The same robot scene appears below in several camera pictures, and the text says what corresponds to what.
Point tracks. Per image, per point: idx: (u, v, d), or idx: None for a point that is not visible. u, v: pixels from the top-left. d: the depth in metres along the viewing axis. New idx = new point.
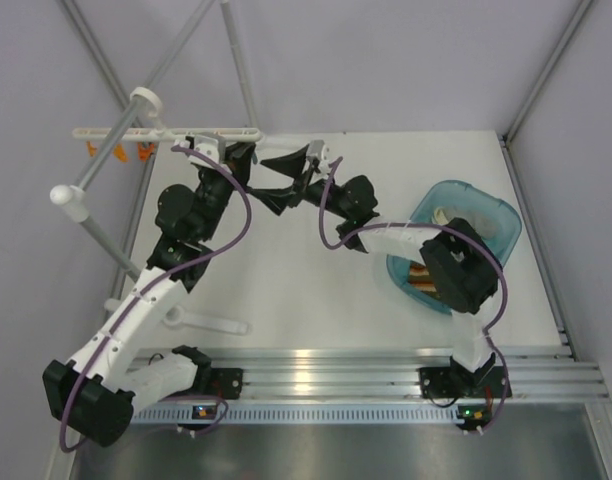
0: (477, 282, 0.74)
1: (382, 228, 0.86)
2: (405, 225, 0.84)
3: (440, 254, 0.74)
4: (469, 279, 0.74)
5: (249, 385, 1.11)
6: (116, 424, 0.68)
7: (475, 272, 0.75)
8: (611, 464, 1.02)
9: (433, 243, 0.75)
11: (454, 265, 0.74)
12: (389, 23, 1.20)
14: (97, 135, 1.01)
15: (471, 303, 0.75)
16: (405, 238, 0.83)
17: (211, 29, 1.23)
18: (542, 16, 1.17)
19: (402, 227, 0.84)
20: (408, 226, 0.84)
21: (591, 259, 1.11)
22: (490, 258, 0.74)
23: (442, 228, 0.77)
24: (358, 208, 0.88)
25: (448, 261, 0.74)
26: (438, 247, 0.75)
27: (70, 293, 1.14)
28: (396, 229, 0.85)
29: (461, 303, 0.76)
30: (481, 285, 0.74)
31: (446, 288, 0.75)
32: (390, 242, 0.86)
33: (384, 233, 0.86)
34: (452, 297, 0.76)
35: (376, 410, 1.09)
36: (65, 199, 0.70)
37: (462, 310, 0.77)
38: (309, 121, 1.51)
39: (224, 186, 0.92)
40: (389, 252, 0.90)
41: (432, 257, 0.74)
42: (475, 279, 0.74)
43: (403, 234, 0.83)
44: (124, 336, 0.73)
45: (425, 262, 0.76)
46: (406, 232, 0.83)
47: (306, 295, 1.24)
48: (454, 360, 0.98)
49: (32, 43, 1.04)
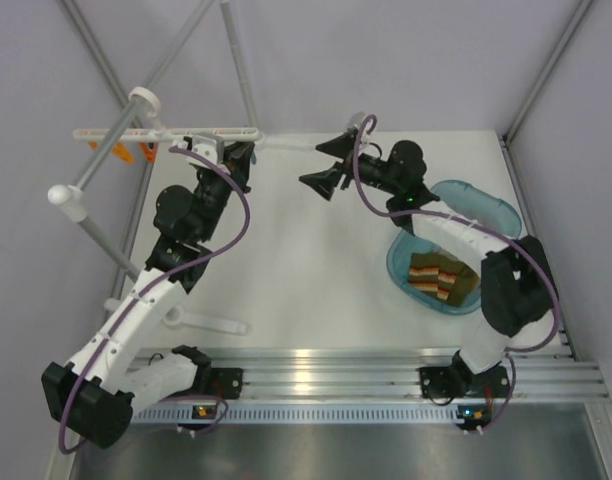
0: (529, 307, 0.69)
1: (445, 218, 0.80)
2: (470, 224, 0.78)
3: (502, 272, 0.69)
4: (521, 302, 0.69)
5: (249, 385, 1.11)
6: (116, 425, 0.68)
7: (531, 297, 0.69)
8: (611, 465, 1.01)
9: (498, 259, 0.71)
11: (511, 285, 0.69)
12: (389, 23, 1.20)
14: (97, 135, 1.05)
15: (515, 327, 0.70)
16: (466, 239, 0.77)
17: (210, 29, 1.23)
18: (542, 15, 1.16)
19: (465, 225, 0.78)
20: (474, 226, 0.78)
21: (591, 259, 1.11)
22: (551, 288, 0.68)
23: (511, 243, 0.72)
24: (406, 174, 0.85)
25: (507, 280, 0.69)
26: (502, 265, 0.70)
27: (70, 293, 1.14)
28: (458, 227, 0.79)
29: (505, 324, 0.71)
30: (532, 312, 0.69)
31: (495, 305, 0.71)
32: (448, 236, 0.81)
33: (443, 226, 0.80)
34: (498, 315, 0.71)
35: (376, 410, 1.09)
36: (64, 199, 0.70)
37: (503, 332, 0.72)
38: (309, 121, 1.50)
39: (223, 186, 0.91)
40: (440, 243, 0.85)
41: (491, 271, 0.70)
42: (528, 304, 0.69)
43: (466, 234, 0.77)
44: (124, 337, 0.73)
45: (483, 274, 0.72)
46: (470, 233, 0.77)
47: (306, 295, 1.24)
48: (458, 356, 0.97)
49: (31, 43, 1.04)
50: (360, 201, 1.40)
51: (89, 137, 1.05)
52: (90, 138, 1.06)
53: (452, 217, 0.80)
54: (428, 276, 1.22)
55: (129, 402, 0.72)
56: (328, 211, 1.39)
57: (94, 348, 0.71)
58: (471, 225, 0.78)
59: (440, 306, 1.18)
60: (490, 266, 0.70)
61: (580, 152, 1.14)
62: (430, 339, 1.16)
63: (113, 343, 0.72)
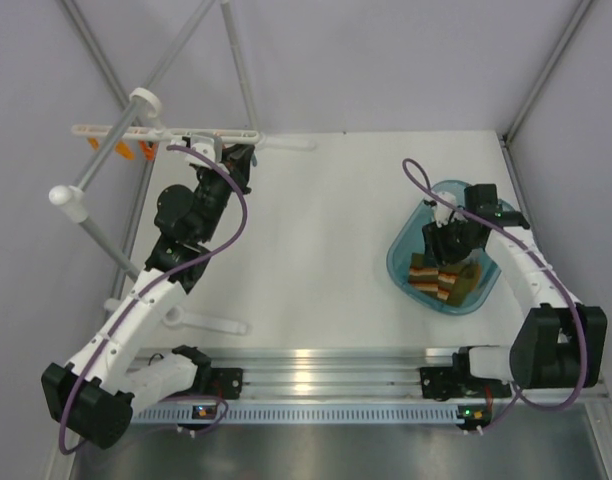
0: (555, 373, 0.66)
1: (521, 249, 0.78)
2: (543, 268, 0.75)
3: (545, 332, 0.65)
4: (549, 366, 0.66)
5: (249, 385, 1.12)
6: (116, 425, 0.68)
7: (561, 366, 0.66)
8: (611, 465, 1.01)
9: (553, 320, 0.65)
11: (548, 345, 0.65)
12: (390, 23, 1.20)
14: (95, 132, 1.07)
15: (530, 383, 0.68)
16: (529, 279, 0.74)
17: (210, 30, 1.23)
18: (543, 16, 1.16)
19: (537, 266, 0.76)
20: (543, 272, 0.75)
21: (591, 260, 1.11)
22: (582, 374, 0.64)
23: (571, 307, 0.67)
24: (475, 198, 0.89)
25: (547, 341, 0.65)
26: (553, 326, 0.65)
27: (70, 293, 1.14)
28: (528, 263, 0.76)
29: (521, 374, 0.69)
30: (556, 380, 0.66)
31: (524, 356, 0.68)
32: (514, 270, 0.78)
33: (516, 257, 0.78)
34: (522, 365, 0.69)
35: (376, 410, 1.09)
36: (65, 199, 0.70)
37: (517, 380, 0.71)
38: (309, 121, 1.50)
39: (223, 186, 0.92)
40: (504, 269, 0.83)
41: (536, 326, 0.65)
42: (556, 370, 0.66)
43: (532, 274, 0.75)
44: (123, 338, 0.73)
45: (527, 324, 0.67)
46: (536, 277, 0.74)
47: (305, 296, 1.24)
48: (463, 348, 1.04)
49: (31, 43, 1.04)
50: (361, 202, 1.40)
51: (88, 134, 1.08)
52: (89, 134, 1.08)
53: (529, 251, 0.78)
54: (429, 275, 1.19)
55: (129, 403, 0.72)
56: (328, 212, 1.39)
57: (93, 348, 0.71)
58: (543, 269, 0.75)
59: (440, 306, 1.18)
60: (539, 321, 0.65)
61: (581, 152, 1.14)
62: (430, 339, 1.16)
63: (112, 343, 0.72)
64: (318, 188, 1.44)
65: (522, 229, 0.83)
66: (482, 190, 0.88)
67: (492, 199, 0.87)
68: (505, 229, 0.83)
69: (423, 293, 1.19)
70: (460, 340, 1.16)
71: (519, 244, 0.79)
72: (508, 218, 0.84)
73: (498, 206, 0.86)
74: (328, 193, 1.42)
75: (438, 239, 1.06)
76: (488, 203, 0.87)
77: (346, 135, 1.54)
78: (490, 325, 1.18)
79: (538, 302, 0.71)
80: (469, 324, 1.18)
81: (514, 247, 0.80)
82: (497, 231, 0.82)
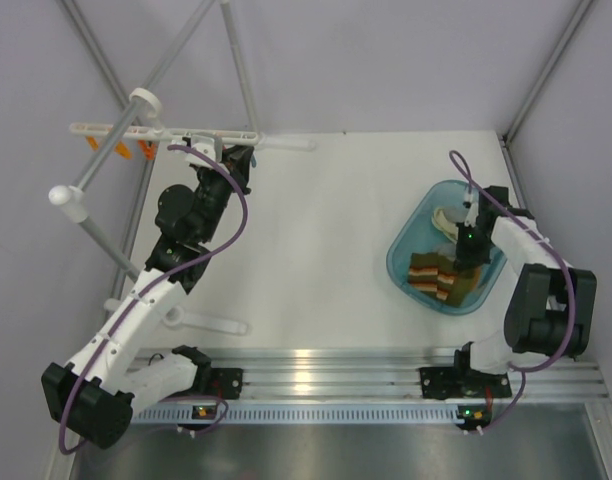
0: (543, 333, 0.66)
1: (521, 229, 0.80)
2: (539, 242, 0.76)
3: (534, 287, 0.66)
4: (539, 324, 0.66)
5: (249, 385, 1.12)
6: (116, 424, 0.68)
7: (551, 327, 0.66)
8: (611, 465, 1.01)
9: (544, 276, 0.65)
11: (538, 300, 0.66)
12: (389, 24, 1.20)
14: (94, 132, 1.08)
15: (519, 342, 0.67)
16: (527, 249, 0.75)
17: (210, 29, 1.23)
18: (543, 16, 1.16)
19: (535, 241, 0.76)
20: (541, 243, 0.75)
21: (592, 259, 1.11)
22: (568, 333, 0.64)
23: (563, 267, 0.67)
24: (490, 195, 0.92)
25: (537, 295, 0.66)
26: (543, 280, 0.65)
27: (71, 292, 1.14)
28: (527, 239, 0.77)
29: (513, 332, 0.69)
30: (543, 339, 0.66)
31: (515, 311, 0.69)
32: (515, 246, 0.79)
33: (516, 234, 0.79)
34: (514, 323, 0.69)
35: (376, 410, 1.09)
36: (65, 199, 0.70)
37: (508, 340, 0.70)
38: (309, 122, 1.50)
39: (223, 186, 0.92)
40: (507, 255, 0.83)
41: (527, 279, 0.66)
42: (544, 329, 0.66)
43: (530, 246, 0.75)
44: (124, 337, 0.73)
45: (521, 279, 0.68)
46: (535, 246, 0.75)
47: (305, 295, 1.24)
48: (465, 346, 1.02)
49: (32, 43, 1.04)
50: (361, 200, 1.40)
51: (87, 133, 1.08)
52: (87, 133, 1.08)
53: (530, 231, 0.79)
54: (426, 276, 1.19)
55: (129, 402, 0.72)
56: (328, 211, 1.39)
57: (94, 348, 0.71)
58: (540, 242, 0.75)
59: (440, 305, 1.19)
60: (530, 272, 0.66)
61: (580, 152, 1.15)
62: (430, 339, 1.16)
63: (112, 343, 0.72)
64: (318, 187, 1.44)
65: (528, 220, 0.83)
66: (494, 190, 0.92)
67: (503, 200, 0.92)
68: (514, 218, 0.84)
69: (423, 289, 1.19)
70: (461, 339, 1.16)
71: (521, 226, 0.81)
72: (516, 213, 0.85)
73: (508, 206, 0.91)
74: (328, 193, 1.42)
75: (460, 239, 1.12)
76: (498, 201, 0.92)
77: (346, 135, 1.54)
78: (490, 324, 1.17)
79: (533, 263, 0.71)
80: (469, 324, 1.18)
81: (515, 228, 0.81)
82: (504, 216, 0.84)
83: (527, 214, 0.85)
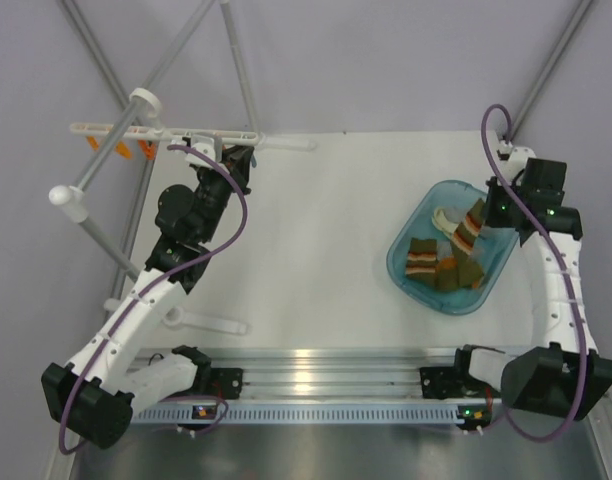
0: (537, 403, 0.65)
1: (558, 270, 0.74)
2: (571, 300, 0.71)
3: (540, 371, 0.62)
4: (536, 396, 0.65)
5: (249, 385, 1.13)
6: (116, 425, 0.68)
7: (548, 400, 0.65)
8: (611, 465, 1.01)
9: (555, 362, 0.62)
11: (542, 381, 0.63)
12: (390, 24, 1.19)
14: (94, 132, 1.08)
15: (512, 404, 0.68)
16: (554, 309, 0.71)
17: (209, 29, 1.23)
18: (543, 17, 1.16)
19: (567, 297, 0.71)
20: (571, 306, 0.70)
21: (592, 259, 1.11)
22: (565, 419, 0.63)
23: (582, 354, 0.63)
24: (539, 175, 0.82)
25: (542, 378, 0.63)
26: (553, 367, 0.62)
27: (71, 293, 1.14)
28: (558, 289, 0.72)
29: (509, 391, 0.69)
30: (537, 408, 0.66)
31: (516, 378, 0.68)
32: (541, 288, 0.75)
33: (550, 277, 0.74)
34: (512, 385, 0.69)
35: (376, 410, 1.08)
36: (65, 200, 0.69)
37: (504, 393, 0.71)
38: (309, 122, 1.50)
39: (223, 186, 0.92)
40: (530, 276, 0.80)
41: (535, 361, 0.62)
42: (540, 400, 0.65)
43: (558, 304, 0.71)
44: (124, 338, 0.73)
45: (530, 354, 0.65)
46: (563, 310, 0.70)
47: (305, 296, 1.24)
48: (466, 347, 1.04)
49: (32, 44, 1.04)
50: (362, 201, 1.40)
51: (87, 133, 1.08)
52: (87, 132, 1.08)
53: (565, 276, 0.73)
54: (424, 261, 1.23)
55: (129, 402, 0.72)
56: (328, 211, 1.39)
57: (93, 348, 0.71)
58: (571, 302, 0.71)
59: (439, 305, 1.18)
60: (541, 361, 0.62)
61: (580, 152, 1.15)
62: (430, 339, 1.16)
63: (112, 343, 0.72)
64: (318, 188, 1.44)
65: (572, 240, 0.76)
66: (549, 165, 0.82)
67: (554, 185, 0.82)
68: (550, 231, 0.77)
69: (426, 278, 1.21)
70: (461, 339, 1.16)
71: (558, 262, 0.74)
72: (560, 213, 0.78)
73: (557, 190, 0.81)
74: (328, 193, 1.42)
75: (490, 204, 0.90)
76: (547, 187, 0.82)
77: (346, 134, 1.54)
78: (490, 324, 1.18)
79: (550, 340, 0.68)
80: (469, 325, 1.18)
81: (551, 261, 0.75)
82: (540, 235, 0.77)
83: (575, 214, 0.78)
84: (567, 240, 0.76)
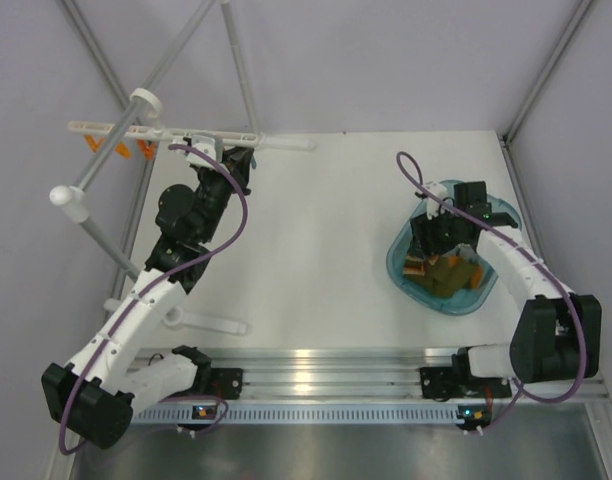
0: (555, 363, 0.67)
1: (511, 247, 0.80)
2: (534, 263, 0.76)
3: (542, 324, 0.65)
4: (550, 357, 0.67)
5: (249, 385, 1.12)
6: (118, 424, 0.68)
7: (562, 357, 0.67)
8: (611, 465, 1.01)
9: (549, 310, 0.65)
11: (548, 337, 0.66)
12: (389, 24, 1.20)
14: (94, 132, 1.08)
15: (532, 378, 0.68)
16: (523, 275, 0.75)
17: (209, 29, 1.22)
18: (542, 17, 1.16)
19: (529, 261, 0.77)
20: (535, 265, 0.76)
21: (592, 259, 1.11)
22: (581, 368, 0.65)
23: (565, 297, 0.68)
24: (464, 200, 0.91)
25: (546, 332, 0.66)
26: (550, 315, 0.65)
27: (71, 292, 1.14)
28: (520, 259, 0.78)
29: (523, 367, 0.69)
30: (557, 370, 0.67)
31: (523, 349, 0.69)
32: (505, 266, 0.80)
33: (506, 254, 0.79)
34: (522, 358, 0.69)
35: (375, 410, 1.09)
36: (66, 200, 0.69)
37: (518, 374, 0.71)
38: (309, 122, 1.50)
39: (224, 186, 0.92)
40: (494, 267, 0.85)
41: (533, 316, 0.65)
42: (556, 360, 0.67)
43: (525, 270, 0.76)
44: (124, 337, 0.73)
45: (525, 316, 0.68)
46: (528, 270, 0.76)
47: (303, 297, 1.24)
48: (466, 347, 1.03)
49: (32, 44, 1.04)
50: (361, 201, 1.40)
51: (87, 132, 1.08)
52: (85, 132, 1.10)
53: (519, 248, 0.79)
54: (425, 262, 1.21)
55: (129, 402, 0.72)
56: (328, 211, 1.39)
57: (94, 348, 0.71)
58: (534, 263, 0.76)
59: (439, 305, 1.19)
60: (536, 312, 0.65)
61: (580, 153, 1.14)
62: (430, 339, 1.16)
63: (112, 343, 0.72)
64: (318, 188, 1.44)
65: (511, 228, 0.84)
66: (472, 188, 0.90)
67: (482, 199, 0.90)
68: (495, 228, 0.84)
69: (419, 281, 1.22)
70: (461, 339, 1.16)
71: (509, 241, 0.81)
72: (496, 219, 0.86)
73: (486, 205, 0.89)
74: (328, 193, 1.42)
75: (429, 235, 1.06)
76: (478, 202, 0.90)
77: (346, 135, 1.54)
78: (490, 324, 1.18)
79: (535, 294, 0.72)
80: (469, 324, 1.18)
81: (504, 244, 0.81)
82: (486, 230, 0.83)
83: (507, 218, 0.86)
84: (511, 230, 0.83)
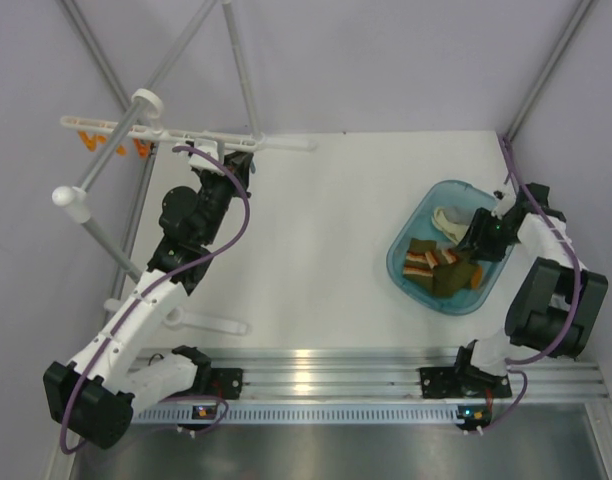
0: (539, 325, 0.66)
1: (546, 226, 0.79)
2: (561, 240, 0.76)
3: (541, 278, 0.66)
4: (538, 316, 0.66)
5: (249, 385, 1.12)
6: (116, 425, 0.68)
7: (548, 321, 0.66)
8: (611, 465, 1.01)
9: (553, 270, 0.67)
11: (544, 294, 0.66)
12: (389, 26, 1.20)
14: (86, 125, 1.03)
15: (515, 331, 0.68)
16: (546, 246, 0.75)
17: (210, 29, 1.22)
18: (543, 17, 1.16)
19: (557, 238, 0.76)
20: (563, 243, 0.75)
21: (591, 260, 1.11)
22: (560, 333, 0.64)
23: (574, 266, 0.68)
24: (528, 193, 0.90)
25: (544, 288, 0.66)
26: (551, 275, 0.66)
27: (72, 292, 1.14)
28: (549, 235, 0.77)
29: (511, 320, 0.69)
30: (538, 331, 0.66)
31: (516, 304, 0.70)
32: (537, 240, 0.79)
33: (540, 230, 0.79)
34: (513, 314, 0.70)
35: (376, 410, 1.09)
36: (68, 200, 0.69)
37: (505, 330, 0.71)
38: (309, 122, 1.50)
39: (224, 190, 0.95)
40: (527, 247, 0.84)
41: (536, 270, 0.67)
42: (542, 322, 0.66)
43: (550, 243, 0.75)
44: (125, 336, 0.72)
45: (530, 272, 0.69)
46: (554, 244, 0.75)
47: (303, 297, 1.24)
48: (468, 346, 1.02)
49: (31, 43, 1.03)
50: (361, 201, 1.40)
51: (78, 127, 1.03)
52: (79, 128, 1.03)
53: (555, 230, 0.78)
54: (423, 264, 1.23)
55: (129, 402, 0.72)
56: (329, 211, 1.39)
57: (95, 348, 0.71)
58: (561, 241, 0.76)
59: (439, 305, 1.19)
60: (540, 265, 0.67)
61: (580, 153, 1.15)
62: (430, 339, 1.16)
63: (115, 343, 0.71)
64: (319, 187, 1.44)
65: (561, 224, 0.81)
66: (535, 187, 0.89)
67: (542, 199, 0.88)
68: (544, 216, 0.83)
69: (421, 279, 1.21)
70: (461, 339, 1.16)
71: (547, 223, 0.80)
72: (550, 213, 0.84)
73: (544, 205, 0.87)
74: (328, 193, 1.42)
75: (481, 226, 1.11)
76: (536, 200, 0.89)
77: (346, 135, 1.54)
78: (489, 324, 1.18)
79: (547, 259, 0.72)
80: (469, 324, 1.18)
81: (541, 222, 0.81)
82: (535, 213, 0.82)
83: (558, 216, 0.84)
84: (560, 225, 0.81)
